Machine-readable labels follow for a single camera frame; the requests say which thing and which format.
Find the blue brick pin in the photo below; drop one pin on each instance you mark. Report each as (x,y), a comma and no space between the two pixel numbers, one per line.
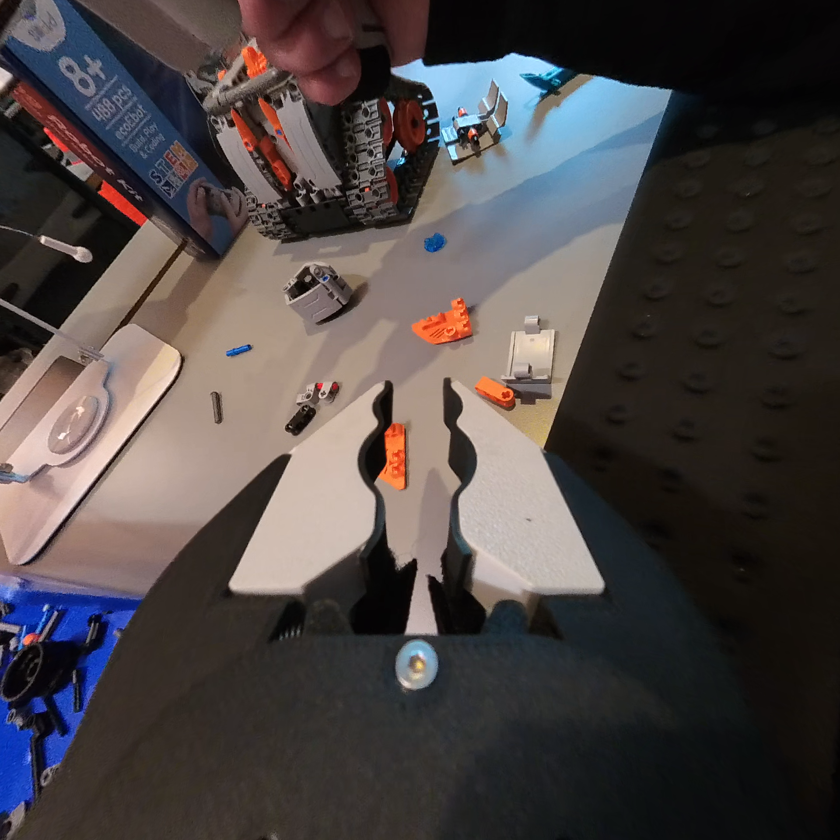
(239,350)

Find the person's right hand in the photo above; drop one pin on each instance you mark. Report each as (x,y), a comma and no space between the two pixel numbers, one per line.
(315,46)

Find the orange wing panel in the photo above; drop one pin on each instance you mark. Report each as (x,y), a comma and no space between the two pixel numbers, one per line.
(443,325)

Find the small loose brick parts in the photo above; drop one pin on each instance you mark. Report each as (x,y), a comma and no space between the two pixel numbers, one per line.
(33,676)

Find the blue plastic bin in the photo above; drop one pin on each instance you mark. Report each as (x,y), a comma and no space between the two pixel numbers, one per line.
(65,754)

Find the small grey red brick piece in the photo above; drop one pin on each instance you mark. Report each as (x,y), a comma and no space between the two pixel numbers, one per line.
(317,392)

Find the robot kit box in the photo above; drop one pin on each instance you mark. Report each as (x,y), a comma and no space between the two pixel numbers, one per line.
(111,118)

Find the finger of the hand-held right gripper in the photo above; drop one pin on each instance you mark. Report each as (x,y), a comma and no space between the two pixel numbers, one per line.
(170,29)

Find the dark perforated panel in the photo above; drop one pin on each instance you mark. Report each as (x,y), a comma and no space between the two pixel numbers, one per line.
(709,394)

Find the blue round brick piece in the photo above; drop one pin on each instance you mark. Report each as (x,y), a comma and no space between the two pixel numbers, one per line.
(435,243)

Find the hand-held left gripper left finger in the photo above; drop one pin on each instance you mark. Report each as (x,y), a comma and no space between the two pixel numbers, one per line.
(308,525)

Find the small orange brick piece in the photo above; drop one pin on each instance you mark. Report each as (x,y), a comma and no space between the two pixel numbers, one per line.
(493,392)

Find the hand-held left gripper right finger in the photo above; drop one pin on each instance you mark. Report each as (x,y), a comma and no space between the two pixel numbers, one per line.
(525,525)

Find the blue plastic brick separator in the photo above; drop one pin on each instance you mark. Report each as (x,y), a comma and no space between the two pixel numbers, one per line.
(548,80)

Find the orange brick connector piece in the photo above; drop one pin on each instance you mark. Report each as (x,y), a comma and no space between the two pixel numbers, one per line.
(394,459)

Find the grey toy brick assembly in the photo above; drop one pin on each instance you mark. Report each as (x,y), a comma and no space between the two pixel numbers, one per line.
(318,295)

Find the small grey winged brick assembly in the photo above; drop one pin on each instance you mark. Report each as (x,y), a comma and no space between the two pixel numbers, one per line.
(476,121)

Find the person's right forearm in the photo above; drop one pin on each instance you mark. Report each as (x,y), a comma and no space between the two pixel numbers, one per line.
(623,33)

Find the dark grey brick axle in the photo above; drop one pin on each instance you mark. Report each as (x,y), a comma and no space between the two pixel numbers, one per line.
(217,408)

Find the grey flat brick piece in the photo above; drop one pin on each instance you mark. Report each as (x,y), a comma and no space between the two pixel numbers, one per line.
(530,358)

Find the tracked toy robot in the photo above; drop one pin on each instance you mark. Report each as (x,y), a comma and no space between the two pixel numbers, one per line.
(328,170)

